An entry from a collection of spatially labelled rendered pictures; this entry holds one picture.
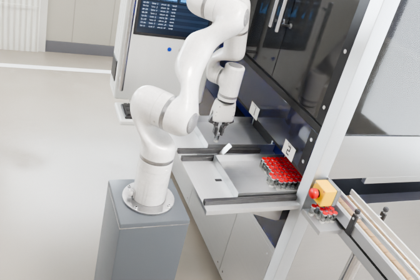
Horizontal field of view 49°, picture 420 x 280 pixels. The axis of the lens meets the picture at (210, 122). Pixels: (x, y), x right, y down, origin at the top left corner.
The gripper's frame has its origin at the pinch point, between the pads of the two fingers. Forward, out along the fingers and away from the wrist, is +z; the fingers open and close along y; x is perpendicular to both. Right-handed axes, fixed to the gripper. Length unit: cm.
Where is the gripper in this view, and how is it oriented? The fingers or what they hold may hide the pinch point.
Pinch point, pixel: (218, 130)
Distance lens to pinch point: 204.4
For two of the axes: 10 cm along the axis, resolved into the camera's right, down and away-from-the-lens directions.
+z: -2.2, 8.6, 4.5
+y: -9.2, -0.2, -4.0
